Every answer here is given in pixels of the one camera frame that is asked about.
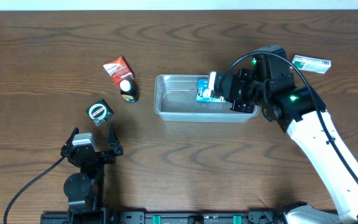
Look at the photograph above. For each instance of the clear plastic container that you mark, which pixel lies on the clear plastic container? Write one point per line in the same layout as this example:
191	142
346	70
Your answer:
175	99

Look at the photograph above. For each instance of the white green medicine box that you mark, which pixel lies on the white green medicine box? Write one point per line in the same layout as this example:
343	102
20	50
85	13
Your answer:
310	64

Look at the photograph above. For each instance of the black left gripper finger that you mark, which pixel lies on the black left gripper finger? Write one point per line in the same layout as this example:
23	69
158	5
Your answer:
113	141
70	139

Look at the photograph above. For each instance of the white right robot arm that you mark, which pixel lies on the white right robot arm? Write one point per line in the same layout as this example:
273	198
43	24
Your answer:
266	78

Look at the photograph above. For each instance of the blue snack packet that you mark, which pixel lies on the blue snack packet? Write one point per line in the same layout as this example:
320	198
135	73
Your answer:
204	94

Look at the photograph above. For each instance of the dark green round-label box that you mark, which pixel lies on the dark green round-label box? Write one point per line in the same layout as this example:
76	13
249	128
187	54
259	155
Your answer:
100	112

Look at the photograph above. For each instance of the small dark bottle white cap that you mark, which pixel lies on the small dark bottle white cap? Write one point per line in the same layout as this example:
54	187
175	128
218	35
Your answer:
129	91

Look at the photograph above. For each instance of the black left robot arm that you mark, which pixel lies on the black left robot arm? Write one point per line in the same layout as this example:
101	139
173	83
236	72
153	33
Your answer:
85	188

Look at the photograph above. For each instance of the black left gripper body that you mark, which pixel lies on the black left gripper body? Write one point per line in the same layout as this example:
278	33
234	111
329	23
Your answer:
100	158

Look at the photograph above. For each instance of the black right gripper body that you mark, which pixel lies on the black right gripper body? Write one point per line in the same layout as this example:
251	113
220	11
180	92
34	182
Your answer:
248	104

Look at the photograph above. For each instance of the red white sachet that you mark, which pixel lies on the red white sachet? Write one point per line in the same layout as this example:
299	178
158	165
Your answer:
119	70

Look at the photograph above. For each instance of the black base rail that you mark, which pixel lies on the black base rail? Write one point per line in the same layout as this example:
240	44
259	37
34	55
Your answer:
257	217

